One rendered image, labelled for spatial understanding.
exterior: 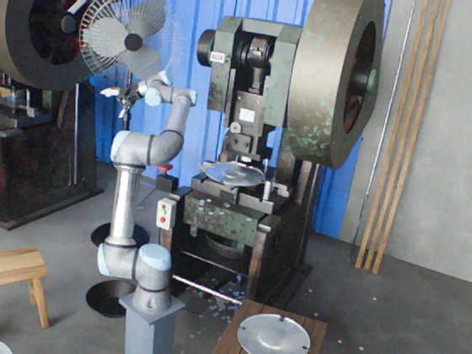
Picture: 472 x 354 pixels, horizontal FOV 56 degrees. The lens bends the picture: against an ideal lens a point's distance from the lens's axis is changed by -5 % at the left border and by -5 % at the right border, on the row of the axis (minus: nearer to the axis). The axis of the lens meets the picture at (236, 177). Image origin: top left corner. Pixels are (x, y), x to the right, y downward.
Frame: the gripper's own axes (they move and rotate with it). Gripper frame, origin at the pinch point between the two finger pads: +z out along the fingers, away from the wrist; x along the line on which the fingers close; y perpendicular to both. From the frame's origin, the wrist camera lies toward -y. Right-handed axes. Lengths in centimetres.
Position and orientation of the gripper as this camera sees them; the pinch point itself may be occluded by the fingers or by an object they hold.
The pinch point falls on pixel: (109, 104)
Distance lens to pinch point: 231.1
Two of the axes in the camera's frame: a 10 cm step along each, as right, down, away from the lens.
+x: 4.7, 7.0, 5.3
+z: -8.8, 3.2, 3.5
